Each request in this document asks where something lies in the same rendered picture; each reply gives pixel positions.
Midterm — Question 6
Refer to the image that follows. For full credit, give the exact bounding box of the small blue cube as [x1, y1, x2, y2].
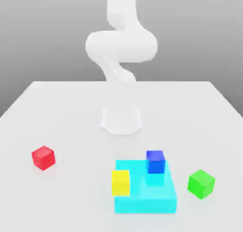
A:
[146, 150, 165, 174]

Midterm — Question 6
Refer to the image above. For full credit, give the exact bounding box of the small green cube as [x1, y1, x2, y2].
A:
[187, 169, 216, 200]

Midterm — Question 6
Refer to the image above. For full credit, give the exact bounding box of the small yellow cube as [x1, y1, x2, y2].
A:
[111, 170, 131, 196]

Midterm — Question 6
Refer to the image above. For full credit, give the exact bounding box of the large cyan box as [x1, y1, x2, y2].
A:
[114, 159, 178, 214]

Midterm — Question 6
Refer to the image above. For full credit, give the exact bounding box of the small red cube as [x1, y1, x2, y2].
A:
[31, 145, 56, 171]

